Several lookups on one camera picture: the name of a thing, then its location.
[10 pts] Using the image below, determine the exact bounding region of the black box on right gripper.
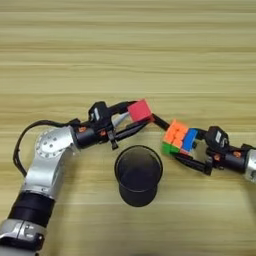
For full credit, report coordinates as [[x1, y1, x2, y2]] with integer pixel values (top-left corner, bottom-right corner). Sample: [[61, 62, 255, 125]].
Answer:
[[204, 125, 230, 151]]

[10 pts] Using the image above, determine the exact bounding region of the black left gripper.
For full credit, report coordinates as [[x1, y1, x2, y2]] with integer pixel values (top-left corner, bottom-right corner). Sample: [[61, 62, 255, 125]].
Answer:
[[71, 99, 151, 151]]

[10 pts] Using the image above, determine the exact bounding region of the multicoloured puzzle cube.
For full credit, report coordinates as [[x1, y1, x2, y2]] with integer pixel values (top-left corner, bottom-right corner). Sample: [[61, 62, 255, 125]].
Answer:
[[161, 119, 199, 158]]

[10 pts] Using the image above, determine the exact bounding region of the black mesh cup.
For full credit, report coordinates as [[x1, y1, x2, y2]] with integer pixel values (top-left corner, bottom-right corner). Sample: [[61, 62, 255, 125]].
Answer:
[[114, 144, 164, 208]]

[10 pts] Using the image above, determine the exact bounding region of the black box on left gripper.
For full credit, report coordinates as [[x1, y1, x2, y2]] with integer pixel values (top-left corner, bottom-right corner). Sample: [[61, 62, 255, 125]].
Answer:
[[87, 100, 109, 129]]

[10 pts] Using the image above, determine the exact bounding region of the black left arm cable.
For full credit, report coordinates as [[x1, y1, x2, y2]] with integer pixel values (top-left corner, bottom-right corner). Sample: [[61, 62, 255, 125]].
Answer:
[[12, 118, 81, 178]]

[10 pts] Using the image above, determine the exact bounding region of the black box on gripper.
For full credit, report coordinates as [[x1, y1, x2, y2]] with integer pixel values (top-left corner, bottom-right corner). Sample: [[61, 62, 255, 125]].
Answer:
[[87, 100, 109, 129], [204, 125, 230, 151]]

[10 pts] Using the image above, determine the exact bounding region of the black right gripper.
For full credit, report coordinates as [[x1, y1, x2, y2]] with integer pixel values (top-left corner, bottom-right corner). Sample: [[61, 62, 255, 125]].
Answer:
[[173, 128, 250, 177]]

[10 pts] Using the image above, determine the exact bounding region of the white marker with black cap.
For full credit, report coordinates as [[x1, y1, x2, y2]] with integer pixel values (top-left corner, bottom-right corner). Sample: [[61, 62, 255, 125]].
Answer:
[[111, 111, 131, 129]]

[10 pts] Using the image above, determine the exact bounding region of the red cube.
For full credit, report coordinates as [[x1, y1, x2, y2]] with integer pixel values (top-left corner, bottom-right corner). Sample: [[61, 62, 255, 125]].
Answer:
[[126, 98, 154, 124]]

